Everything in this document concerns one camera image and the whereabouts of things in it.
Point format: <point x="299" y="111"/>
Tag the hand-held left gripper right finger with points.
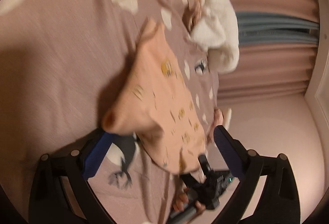
<point x="226" y="149"/>

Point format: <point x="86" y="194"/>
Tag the mauve polka dot blanket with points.
<point x="64" y="46"/>

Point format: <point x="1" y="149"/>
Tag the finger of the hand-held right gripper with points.
<point x="205" y="167"/>

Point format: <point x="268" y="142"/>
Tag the pink folded garment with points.
<point x="218" y="121"/>

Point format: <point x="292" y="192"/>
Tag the peach printed long-sleeve top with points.
<point x="159" y="90"/>

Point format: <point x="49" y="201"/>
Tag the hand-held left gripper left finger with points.
<point x="95" y="159"/>

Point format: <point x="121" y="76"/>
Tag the pink curtain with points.
<point x="270" y="64"/>

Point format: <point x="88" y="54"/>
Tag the white fluffy garment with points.
<point x="221" y="21"/>

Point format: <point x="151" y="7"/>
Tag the teal curtain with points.
<point x="277" y="28"/>

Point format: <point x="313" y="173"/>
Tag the person's right hand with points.
<point x="181" y="199"/>

